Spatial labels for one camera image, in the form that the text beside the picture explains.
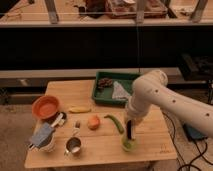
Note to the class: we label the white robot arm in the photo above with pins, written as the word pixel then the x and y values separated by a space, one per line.
pixel 151 88

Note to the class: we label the blue cloth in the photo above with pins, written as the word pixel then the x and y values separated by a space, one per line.
pixel 42 137

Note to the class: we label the clear plastic bag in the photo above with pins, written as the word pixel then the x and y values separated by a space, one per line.
pixel 119 92

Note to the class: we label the white handled brush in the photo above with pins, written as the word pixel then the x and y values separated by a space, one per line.
pixel 60 120

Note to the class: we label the black foot pedal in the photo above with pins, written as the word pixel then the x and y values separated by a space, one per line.
pixel 193 134

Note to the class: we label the green plastic cup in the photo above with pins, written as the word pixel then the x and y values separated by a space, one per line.
pixel 128 144

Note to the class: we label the green plastic tray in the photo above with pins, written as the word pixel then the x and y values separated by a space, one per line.
pixel 104 96

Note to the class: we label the metal measuring cup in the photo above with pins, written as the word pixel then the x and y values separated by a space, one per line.
pixel 73 146

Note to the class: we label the orange fruit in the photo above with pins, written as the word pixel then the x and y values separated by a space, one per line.
pixel 93 122

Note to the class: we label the brown pine cone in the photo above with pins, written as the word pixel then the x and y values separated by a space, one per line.
pixel 104 82

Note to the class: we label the wooden shelf rail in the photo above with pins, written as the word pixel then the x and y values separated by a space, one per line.
pixel 11 74

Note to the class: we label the white mug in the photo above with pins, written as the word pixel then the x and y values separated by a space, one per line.
pixel 49 144

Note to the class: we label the black whiteboard eraser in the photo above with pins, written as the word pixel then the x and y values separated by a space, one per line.
pixel 129 129

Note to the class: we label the green chili pepper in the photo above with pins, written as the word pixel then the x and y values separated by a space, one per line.
pixel 116 122

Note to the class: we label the orange plastic bowl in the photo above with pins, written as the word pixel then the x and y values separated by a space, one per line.
pixel 45 107

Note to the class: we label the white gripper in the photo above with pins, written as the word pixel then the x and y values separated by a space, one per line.
pixel 132 115

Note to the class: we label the yellow banana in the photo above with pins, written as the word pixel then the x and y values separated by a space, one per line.
pixel 79 109

